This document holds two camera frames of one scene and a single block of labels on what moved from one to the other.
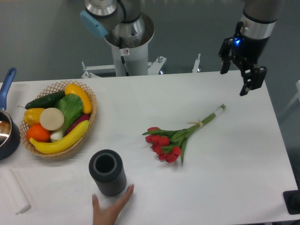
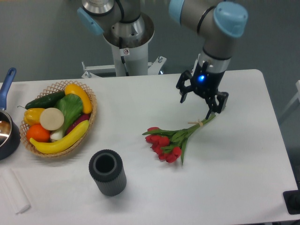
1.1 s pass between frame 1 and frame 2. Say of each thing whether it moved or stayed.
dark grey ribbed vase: stayed
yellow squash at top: stayed
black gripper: moved
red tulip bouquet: stayed
